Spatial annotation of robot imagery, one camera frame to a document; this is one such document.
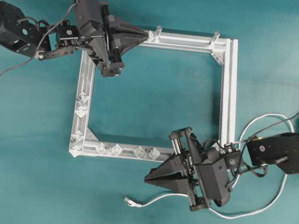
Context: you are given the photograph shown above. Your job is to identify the metal pin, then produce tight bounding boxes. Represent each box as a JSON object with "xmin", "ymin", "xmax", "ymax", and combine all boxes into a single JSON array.
[
  {"xmin": 209, "ymin": 31, "xmax": 220, "ymax": 47},
  {"xmin": 154, "ymin": 25, "xmax": 163, "ymax": 41}
]

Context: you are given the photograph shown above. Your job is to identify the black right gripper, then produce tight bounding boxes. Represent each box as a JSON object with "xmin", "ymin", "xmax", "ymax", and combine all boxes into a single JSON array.
[{"xmin": 144, "ymin": 127, "xmax": 225, "ymax": 211}]

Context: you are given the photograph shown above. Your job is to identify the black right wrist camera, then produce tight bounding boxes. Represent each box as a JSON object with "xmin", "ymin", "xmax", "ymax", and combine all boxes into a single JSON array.
[{"xmin": 195, "ymin": 148, "xmax": 231, "ymax": 207}]

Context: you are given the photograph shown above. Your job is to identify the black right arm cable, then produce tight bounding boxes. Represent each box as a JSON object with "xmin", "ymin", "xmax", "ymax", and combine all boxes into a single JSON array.
[{"xmin": 226, "ymin": 99, "xmax": 299, "ymax": 196}]

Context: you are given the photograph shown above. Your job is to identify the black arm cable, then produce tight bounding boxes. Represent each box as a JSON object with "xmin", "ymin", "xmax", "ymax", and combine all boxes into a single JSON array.
[
  {"xmin": 226, "ymin": 99, "xmax": 299, "ymax": 196},
  {"xmin": 0, "ymin": 0, "xmax": 79, "ymax": 120}
]

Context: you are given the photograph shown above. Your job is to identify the metal pin top left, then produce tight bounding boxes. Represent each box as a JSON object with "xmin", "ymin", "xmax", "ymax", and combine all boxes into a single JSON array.
[{"xmin": 154, "ymin": 25, "xmax": 163, "ymax": 41}]

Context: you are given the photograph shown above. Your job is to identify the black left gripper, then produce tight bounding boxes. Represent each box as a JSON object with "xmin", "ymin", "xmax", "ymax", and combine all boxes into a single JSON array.
[{"xmin": 84, "ymin": 2, "xmax": 149, "ymax": 77}]

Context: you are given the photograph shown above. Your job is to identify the aluminium extrusion frame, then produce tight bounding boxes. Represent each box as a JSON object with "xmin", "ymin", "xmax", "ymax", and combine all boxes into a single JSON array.
[{"xmin": 67, "ymin": 19, "xmax": 248, "ymax": 177}]

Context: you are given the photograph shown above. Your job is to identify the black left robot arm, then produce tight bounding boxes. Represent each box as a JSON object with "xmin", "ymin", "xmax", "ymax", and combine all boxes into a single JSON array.
[{"xmin": 0, "ymin": 0, "xmax": 149, "ymax": 77}]

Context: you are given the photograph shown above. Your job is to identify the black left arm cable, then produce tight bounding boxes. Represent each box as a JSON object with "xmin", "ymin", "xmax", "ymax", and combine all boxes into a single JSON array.
[{"xmin": 0, "ymin": 0, "xmax": 79, "ymax": 120}]

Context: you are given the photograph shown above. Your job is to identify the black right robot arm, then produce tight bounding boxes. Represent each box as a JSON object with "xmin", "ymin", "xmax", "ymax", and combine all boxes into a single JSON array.
[{"xmin": 143, "ymin": 114, "xmax": 299, "ymax": 220}]

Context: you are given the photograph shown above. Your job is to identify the metal pin top right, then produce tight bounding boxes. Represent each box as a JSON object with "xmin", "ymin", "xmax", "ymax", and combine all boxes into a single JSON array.
[{"xmin": 209, "ymin": 31, "xmax": 220, "ymax": 47}]

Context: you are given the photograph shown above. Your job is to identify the white ethernet cable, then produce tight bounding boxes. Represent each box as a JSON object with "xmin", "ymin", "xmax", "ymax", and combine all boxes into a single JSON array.
[{"xmin": 122, "ymin": 95, "xmax": 297, "ymax": 224}]

